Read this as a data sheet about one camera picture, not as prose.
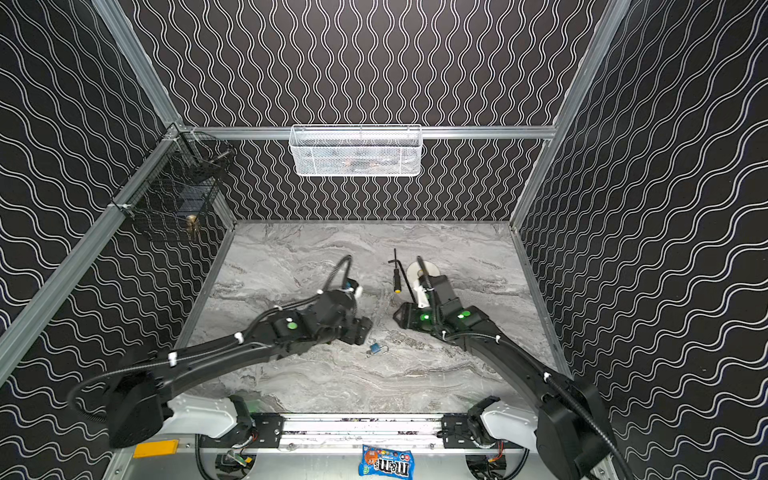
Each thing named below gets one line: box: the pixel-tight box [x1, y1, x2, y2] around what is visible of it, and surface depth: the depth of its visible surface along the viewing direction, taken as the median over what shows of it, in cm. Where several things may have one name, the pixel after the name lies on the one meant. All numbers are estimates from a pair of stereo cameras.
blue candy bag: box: [358, 444, 415, 479], surface depth 70 cm
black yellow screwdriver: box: [393, 248, 402, 294], surface depth 103 cm
